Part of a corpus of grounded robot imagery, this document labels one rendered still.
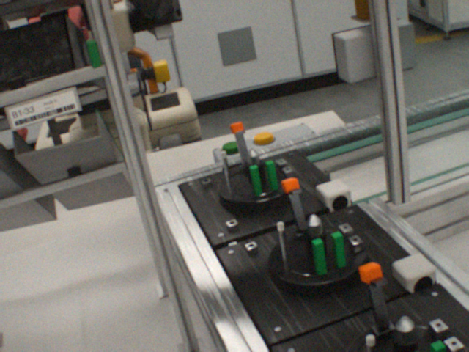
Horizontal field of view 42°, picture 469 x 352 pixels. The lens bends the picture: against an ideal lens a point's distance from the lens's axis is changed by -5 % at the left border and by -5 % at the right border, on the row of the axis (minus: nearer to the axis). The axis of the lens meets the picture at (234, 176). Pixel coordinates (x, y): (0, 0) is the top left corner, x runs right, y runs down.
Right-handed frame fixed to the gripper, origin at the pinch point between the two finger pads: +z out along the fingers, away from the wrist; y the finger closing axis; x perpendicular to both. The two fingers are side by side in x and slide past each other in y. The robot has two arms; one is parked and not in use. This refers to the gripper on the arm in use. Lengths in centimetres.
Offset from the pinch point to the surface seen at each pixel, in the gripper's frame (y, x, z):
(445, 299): 43, 8, 54
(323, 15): 127, 195, -230
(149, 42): 14, 190, -233
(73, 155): 0.0, 4.0, 19.5
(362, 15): 45.3, -6.1, 14.6
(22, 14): -3.9, -8.5, -0.9
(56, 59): 3.0, -15.2, 21.0
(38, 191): -7.2, 9.1, 20.2
